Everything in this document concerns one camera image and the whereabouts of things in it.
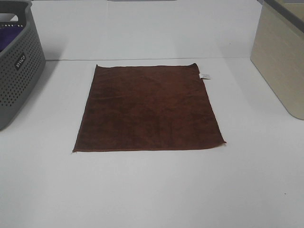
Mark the grey perforated plastic basket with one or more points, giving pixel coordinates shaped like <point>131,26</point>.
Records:
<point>21,62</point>

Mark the purple towel in basket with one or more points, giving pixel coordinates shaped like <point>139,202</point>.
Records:
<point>7,35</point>

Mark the beige storage box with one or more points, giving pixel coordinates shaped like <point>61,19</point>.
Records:
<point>278,52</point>

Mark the brown square towel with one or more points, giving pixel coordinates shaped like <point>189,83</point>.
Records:
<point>147,108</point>

